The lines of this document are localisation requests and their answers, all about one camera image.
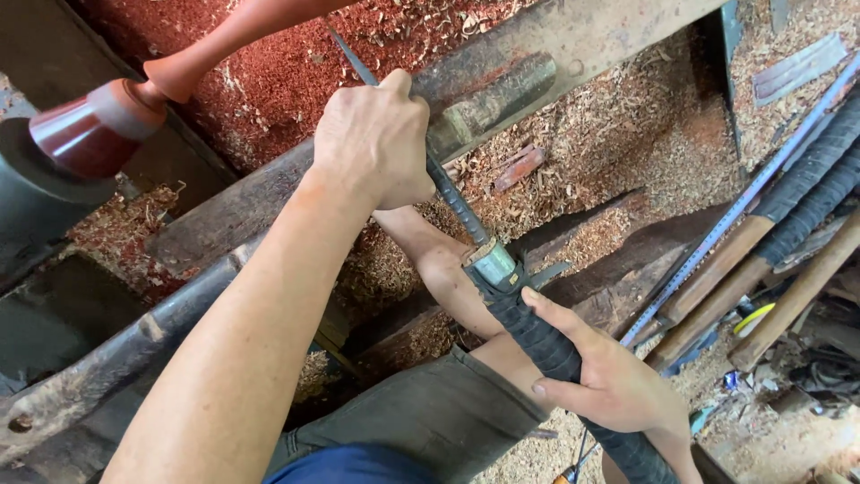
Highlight person's right hand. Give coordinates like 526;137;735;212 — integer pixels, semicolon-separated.
520;288;689;441

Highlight rusty metal cylinder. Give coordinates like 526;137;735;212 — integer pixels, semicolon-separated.
426;52;558;160

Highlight small red wood scrap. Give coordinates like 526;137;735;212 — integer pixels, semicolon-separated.
493;147;546;193

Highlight flat grey metal blade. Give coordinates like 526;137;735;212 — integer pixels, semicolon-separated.
752;32;849;108

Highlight red wooden turned workpiece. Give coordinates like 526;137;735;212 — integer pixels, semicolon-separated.
29;0;358;180

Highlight person's left hand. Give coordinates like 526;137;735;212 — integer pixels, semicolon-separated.
312;69;436;211

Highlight long blue metal ruler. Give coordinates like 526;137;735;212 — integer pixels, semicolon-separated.
618;54;860;349

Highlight olive green shorts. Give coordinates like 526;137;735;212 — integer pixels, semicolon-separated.
265;345;550;484

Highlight person's bare leg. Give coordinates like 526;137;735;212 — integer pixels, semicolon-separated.
373;205;559;412

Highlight orange-handled screwdriver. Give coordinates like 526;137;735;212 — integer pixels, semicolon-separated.
552;427;603;484

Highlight dark wooden lathe beam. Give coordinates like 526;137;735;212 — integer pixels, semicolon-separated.
341;191;735;385

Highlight black-wrapped wooden-handled chisel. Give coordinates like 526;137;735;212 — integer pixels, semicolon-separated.
645;144;860;372
628;91;860;347

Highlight blue shirt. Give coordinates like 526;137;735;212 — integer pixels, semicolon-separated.
262;442;439;484

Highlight plain wooden tool handle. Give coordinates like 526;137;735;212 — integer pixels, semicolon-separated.
727;215;860;374

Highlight dark metal lathe bed rail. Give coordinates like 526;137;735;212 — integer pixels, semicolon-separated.
0;235;270;466

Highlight long black-handled turning chisel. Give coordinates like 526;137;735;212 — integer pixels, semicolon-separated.
326;23;679;484

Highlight black lathe faceplate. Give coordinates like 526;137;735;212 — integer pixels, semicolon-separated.
0;117;119;206

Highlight heap of red sawdust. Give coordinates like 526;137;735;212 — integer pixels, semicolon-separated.
73;0;535;177

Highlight heap of scrap clutter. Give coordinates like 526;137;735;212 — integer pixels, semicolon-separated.
692;269;860;484

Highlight heap of pale wood shavings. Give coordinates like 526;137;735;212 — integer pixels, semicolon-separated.
336;27;741;324

